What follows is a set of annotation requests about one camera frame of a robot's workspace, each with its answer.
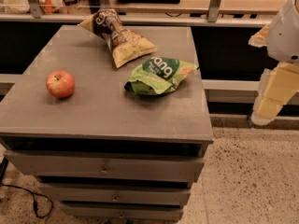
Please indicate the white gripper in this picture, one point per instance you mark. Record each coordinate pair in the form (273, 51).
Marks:
(284, 38)

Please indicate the green chip bag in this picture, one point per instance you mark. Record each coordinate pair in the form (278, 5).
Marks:
(158, 75)

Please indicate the brown chip bag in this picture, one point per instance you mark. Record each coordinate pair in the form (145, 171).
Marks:
(124, 44)

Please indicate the red apple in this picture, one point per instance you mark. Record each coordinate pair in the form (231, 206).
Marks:
(60, 84)

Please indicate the grey drawer cabinet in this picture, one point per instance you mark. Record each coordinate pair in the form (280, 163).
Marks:
(101, 115)

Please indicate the bottom grey drawer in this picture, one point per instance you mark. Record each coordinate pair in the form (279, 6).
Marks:
(122, 211)

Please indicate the grey drawer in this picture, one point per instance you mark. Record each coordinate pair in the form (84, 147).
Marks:
(115, 194)
(111, 166)
(122, 211)

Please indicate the middle grey drawer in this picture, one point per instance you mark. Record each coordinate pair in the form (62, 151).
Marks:
(115, 194)

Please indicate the top grey drawer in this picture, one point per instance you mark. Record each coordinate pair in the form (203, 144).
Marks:
(111, 166)

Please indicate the right metal bracket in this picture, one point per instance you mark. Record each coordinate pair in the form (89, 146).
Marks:
(213, 10)

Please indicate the left metal bracket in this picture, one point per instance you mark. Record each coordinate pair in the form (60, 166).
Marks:
(35, 9)

